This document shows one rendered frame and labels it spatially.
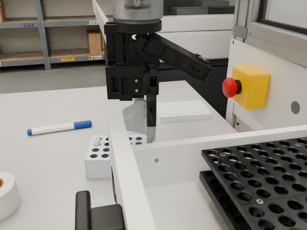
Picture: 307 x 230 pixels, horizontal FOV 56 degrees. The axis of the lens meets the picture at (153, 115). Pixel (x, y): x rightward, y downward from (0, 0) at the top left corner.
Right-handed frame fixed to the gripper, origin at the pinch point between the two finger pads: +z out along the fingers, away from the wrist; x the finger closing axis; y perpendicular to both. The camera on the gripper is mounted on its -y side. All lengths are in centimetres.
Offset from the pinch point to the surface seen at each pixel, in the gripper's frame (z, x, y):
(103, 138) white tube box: 1.6, -1.8, 9.3
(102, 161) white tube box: 1.8, 5.2, 8.5
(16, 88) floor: 82, -249, 139
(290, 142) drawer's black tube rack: -8.7, 17.4, -15.6
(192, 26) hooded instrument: -11, -56, -15
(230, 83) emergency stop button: -7.4, -6.8, -15.1
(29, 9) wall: 13, -362, 151
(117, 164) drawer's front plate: -11.4, 25.1, 3.7
